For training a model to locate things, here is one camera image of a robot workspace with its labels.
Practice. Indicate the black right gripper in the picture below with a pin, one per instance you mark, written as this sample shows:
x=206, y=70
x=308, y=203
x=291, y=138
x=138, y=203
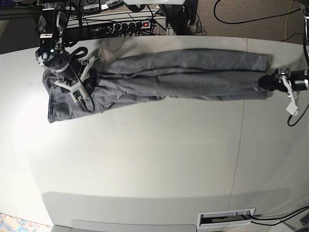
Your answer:
x=89, y=82

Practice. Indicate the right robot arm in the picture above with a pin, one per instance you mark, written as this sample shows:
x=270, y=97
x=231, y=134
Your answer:
x=60, y=26

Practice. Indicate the grey T-shirt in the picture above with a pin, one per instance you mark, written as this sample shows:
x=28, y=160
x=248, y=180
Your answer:
x=203, y=74

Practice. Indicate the black power adapters on floor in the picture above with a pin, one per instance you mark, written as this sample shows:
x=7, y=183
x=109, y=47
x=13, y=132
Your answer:
x=94, y=6

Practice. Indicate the grey table leg column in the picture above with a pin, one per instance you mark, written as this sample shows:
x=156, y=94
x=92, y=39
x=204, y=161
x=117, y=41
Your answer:
x=170, y=13

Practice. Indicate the black power strip red switch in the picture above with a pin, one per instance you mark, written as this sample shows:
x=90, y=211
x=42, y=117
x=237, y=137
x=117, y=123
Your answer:
x=131, y=26

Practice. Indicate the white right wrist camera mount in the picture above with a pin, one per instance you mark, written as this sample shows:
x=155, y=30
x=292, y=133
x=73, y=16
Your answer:
x=77, y=90

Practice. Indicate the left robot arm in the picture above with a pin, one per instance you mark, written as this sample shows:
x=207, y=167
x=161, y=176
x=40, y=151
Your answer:
x=296, y=80

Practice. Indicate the white cable grommet slot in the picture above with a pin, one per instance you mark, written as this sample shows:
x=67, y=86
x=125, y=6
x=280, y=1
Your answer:
x=224, y=218

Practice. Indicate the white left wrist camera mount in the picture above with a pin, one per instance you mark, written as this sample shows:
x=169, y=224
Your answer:
x=292, y=107

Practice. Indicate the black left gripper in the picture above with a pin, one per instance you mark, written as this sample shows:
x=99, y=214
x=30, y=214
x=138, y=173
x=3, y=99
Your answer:
x=272, y=82

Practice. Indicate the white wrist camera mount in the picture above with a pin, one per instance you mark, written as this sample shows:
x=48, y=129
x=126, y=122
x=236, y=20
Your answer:
x=292, y=107
x=77, y=90

